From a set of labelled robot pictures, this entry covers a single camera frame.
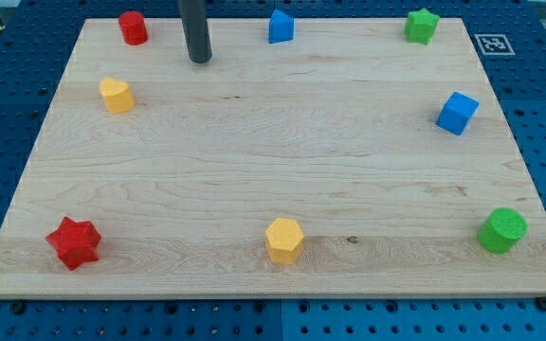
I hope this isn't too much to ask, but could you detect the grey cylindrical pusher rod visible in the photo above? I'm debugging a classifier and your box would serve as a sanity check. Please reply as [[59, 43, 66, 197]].
[[177, 0, 212, 63]]

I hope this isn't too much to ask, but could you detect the green star block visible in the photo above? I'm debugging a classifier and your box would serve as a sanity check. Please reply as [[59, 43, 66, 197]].
[[404, 8, 440, 45]]

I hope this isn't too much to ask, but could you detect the red cylinder block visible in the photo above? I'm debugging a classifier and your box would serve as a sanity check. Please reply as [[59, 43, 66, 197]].
[[118, 10, 148, 45]]

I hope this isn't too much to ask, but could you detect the white fiducial marker tag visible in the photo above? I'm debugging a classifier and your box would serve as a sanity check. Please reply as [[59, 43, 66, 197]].
[[474, 33, 515, 56]]

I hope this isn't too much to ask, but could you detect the black bolt front left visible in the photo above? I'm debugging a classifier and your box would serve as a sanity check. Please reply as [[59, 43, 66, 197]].
[[9, 300, 26, 315]]

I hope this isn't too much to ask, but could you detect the black bolt front right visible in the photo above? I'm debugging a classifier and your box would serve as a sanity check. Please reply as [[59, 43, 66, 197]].
[[535, 296, 546, 312]]

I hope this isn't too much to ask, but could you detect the green cylinder block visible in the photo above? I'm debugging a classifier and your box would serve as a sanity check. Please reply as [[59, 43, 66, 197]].
[[477, 207, 528, 254]]

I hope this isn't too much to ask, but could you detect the blue triangular block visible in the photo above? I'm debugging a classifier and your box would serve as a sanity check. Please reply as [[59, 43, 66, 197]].
[[268, 9, 295, 44]]

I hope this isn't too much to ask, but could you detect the black bolt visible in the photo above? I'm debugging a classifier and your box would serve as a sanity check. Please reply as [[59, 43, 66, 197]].
[[9, 300, 26, 315], [535, 296, 546, 312]]

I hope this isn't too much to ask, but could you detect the yellow heart block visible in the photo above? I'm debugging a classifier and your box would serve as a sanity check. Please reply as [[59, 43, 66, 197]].
[[99, 78, 136, 114]]

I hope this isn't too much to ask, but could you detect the light wooden board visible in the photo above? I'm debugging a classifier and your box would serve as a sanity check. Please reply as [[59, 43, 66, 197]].
[[0, 18, 546, 300]]

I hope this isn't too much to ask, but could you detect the red star block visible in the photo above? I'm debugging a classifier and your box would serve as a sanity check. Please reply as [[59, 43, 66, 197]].
[[45, 217, 101, 271]]

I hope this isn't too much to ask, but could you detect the blue cube block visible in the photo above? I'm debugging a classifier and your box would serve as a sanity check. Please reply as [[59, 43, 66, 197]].
[[436, 92, 480, 135]]

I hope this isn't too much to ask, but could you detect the yellow hexagon block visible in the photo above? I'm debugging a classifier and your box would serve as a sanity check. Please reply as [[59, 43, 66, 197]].
[[265, 218, 304, 265]]

